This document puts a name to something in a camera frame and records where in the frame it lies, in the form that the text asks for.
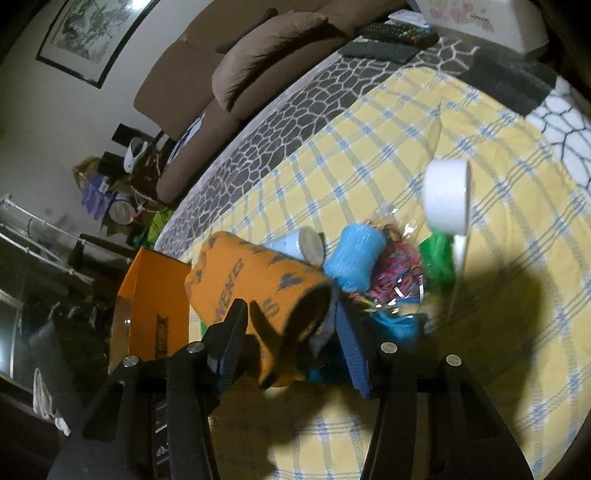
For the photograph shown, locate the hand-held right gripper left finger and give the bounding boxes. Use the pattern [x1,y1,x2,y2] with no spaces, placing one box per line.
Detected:
[46,299,250,480]

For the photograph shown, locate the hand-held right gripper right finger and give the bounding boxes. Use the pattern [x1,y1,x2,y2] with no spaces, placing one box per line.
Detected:
[333,302,529,480]

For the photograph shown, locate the orange towel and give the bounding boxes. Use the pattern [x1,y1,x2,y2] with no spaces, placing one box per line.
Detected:
[185,231,340,388]

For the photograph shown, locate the orange cardboard box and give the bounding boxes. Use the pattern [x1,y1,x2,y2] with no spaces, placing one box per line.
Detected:
[108,247,192,374]

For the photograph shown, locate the bag of colourful rubber bands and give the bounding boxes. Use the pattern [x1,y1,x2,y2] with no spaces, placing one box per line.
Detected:
[344,208,458,324]

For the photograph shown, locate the light blue thread spool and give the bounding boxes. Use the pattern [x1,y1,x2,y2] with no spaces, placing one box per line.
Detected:
[323,222,387,292]

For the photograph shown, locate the green thread spool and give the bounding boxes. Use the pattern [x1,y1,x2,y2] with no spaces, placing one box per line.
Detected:
[418,231,458,287]

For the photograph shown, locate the light blue cylindrical bottle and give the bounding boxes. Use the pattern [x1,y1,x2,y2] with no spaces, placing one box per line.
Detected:
[265,227,326,266]

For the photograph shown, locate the green bag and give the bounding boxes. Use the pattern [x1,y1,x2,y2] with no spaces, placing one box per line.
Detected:
[134,208,176,247]

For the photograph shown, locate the round white orange tin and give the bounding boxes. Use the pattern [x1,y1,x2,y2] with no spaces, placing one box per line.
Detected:
[108,194,139,227]

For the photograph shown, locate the blue cardboard packs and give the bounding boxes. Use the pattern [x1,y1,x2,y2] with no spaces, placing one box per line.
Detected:
[81,173,112,217]

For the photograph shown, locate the yellow plaid cloth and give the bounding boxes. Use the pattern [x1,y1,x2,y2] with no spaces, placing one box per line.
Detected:
[157,65,591,480]

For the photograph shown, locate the white handheld appliance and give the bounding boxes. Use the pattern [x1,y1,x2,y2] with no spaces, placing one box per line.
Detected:
[121,137,149,174]

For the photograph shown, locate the papers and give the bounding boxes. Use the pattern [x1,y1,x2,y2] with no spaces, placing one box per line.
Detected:
[168,113,206,164]

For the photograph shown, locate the black speaker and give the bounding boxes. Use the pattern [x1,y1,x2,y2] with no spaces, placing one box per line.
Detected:
[99,151,123,178]
[112,122,139,146]

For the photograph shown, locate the brown paper bag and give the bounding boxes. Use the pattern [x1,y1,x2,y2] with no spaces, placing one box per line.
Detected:
[73,157,105,185]

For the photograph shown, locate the grey stone-pattern table cover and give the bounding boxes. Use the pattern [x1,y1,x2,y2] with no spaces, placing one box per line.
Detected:
[154,28,591,259]

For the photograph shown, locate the white pipe rack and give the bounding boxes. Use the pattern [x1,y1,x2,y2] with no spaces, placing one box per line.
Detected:
[0,194,93,278]

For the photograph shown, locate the brown sofa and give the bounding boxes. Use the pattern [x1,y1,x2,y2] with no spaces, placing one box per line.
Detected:
[134,0,416,208]

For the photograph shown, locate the large brown cushion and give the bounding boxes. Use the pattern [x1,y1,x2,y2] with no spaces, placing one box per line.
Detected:
[211,11,358,112]

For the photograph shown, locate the plain black remote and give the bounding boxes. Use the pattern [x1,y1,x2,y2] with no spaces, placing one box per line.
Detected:
[342,41,419,63]

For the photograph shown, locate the black bristly brush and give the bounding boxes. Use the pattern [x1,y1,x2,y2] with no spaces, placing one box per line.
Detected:
[466,48,557,116]

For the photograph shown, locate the black remote coloured buttons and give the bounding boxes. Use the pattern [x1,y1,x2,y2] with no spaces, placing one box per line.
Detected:
[359,22,439,49]

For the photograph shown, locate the white tissue box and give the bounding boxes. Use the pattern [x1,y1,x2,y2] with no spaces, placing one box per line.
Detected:
[416,0,550,58]

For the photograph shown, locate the framed wall picture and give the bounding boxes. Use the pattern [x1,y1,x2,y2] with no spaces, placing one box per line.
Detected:
[36,0,160,89]

